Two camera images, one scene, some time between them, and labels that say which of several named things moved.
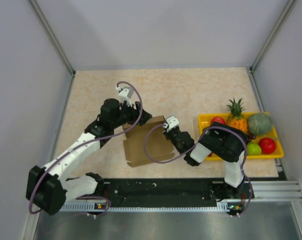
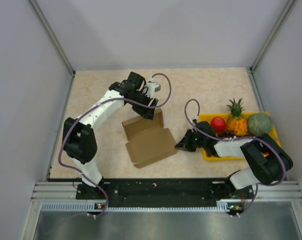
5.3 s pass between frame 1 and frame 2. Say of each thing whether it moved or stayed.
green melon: stayed
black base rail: stayed
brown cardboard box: stayed
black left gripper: moved
